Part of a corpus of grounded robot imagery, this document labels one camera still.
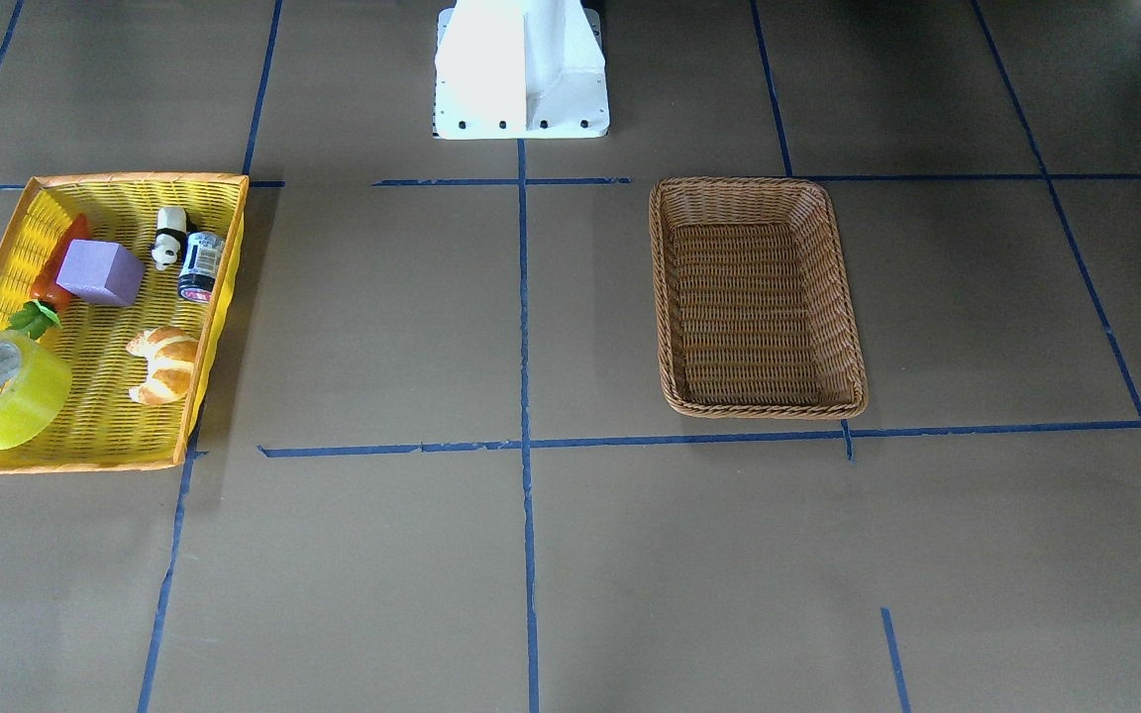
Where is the yellow tape roll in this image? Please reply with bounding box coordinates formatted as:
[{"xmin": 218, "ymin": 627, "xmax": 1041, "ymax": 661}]
[{"xmin": 0, "ymin": 330, "xmax": 72, "ymax": 451}]

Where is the yellow plastic basket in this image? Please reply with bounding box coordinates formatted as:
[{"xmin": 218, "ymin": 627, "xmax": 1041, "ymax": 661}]
[{"xmin": 0, "ymin": 171, "xmax": 251, "ymax": 473}]

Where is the brown wicker basket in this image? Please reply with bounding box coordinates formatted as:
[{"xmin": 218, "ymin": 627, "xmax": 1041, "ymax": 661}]
[{"xmin": 648, "ymin": 176, "xmax": 869, "ymax": 421}]

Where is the toy carrot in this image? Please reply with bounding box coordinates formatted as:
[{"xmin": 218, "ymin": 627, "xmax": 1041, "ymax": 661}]
[{"xmin": 6, "ymin": 214, "xmax": 91, "ymax": 340}]

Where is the purple foam cube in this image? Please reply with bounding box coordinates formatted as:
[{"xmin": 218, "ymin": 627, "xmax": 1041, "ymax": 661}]
[{"xmin": 55, "ymin": 240, "xmax": 147, "ymax": 308}]

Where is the toy croissant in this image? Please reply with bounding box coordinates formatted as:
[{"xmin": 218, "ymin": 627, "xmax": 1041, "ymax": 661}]
[{"xmin": 124, "ymin": 326, "xmax": 199, "ymax": 406}]

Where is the toy panda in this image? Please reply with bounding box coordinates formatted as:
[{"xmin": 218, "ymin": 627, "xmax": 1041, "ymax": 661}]
[{"xmin": 149, "ymin": 206, "xmax": 191, "ymax": 272}]

